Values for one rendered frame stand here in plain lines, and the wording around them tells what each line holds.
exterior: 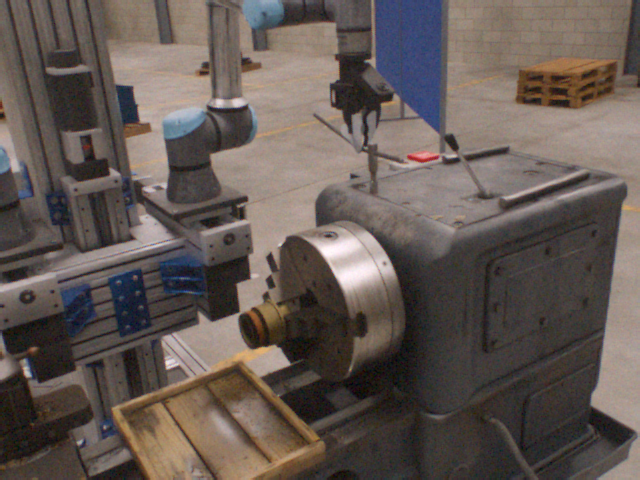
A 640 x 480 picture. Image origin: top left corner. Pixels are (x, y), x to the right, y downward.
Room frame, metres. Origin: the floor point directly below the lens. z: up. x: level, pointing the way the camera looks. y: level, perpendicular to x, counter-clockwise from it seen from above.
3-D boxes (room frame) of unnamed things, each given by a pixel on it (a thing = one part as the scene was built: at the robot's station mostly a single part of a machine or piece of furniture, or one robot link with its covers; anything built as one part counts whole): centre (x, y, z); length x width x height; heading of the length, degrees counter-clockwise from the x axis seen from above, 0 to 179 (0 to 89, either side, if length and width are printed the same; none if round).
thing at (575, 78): (8.66, -3.39, 0.22); 1.25 x 0.86 x 0.44; 134
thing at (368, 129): (1.41, -0.10, 1.39); 0.06 x 0.03 x 0.09; 32
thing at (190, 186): (1.71, 0.35, 1.21); 0.15 x 0.15 x 0.10
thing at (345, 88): (1.40, -0.09, 1.49); 0.09 x 0.08 x 0.12; 32
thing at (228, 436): (1.03, 0.24, 0.89); 0.36 x 0.30 x 0.04; 32
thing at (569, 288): (1.40, -0.34, 1.06); 0.59 x 0.48 x 0.39; 122
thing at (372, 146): (1.35, -0.12, 1.31); 0.02 x 0.02 x 0.12; 32
